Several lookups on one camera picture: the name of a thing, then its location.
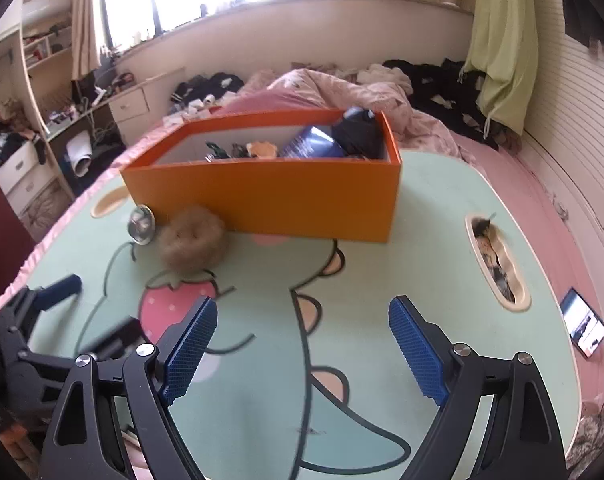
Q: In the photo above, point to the beige capsule toy figure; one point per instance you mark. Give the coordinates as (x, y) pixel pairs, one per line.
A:
(262, 150)

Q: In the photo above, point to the green hanging cloth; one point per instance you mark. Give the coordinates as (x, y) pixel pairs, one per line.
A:
(504, 47)

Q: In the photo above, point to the smartphone on bed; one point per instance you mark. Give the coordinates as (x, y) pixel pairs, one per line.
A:
(584, 325)

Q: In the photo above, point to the white paper roll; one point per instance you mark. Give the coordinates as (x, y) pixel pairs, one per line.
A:
(79, 153)

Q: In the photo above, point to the orange cardboard box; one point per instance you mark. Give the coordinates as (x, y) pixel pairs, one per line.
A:
(344, 198)

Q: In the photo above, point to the pink quilt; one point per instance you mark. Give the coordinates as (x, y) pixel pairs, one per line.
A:
(304, 88)

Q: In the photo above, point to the pile of black clothes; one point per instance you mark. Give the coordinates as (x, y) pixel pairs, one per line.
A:
(441, 93)

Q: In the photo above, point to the black rectangular case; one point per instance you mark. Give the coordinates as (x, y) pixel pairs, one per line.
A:
(358, 133)

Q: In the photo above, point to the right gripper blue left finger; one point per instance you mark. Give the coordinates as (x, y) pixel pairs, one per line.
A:
(83, 440)

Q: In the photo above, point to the dark blue box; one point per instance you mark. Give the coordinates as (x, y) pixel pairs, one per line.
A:
(313, 142)

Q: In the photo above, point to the green cartoon lap table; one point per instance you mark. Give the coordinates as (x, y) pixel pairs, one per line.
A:
(304, 379)

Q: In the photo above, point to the brown fluffy scrunchie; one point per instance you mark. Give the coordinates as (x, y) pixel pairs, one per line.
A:
(193, 241)

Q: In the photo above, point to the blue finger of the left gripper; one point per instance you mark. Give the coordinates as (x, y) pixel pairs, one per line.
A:
(116, 342)
(45, 298)

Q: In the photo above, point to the white desk with drawers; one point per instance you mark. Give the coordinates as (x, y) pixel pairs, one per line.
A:
(131, 114)

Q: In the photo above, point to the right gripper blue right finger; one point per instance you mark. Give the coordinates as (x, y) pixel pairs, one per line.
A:
(521, 439)

